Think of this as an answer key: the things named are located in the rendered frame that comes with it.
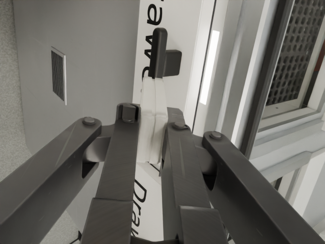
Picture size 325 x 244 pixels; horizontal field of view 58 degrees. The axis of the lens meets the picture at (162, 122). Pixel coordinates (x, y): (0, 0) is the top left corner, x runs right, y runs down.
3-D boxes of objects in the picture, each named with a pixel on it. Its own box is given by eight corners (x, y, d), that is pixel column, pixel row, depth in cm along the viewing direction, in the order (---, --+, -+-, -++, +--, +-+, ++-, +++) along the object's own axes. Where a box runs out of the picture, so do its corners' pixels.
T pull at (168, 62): (145, 95, 33) (152, 99, 32) (152, 26, 30) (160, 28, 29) (170, 92, 35) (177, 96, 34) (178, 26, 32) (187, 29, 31)
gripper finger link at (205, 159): (167, 144, 14) (228, 151, 14) (163, 105, 19) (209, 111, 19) (162, 171, 15) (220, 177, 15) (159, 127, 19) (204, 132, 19)
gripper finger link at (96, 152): (134, 168, 14) (72, 162, 14) (138, 124, 19) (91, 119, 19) (137, 142, 14) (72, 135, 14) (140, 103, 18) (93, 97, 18)
